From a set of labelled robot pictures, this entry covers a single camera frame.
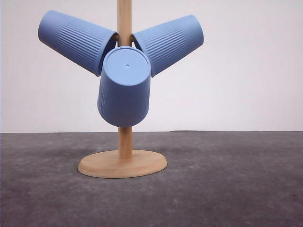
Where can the blue ribbed cup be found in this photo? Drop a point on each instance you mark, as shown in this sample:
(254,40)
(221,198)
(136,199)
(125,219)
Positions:
(167,43)
(82,43)
(124,86)

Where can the wooden cup tree stand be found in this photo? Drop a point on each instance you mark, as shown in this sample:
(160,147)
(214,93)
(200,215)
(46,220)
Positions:
(126,162)

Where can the grey table mat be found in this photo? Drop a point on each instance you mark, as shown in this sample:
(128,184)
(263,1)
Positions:
(211,179)

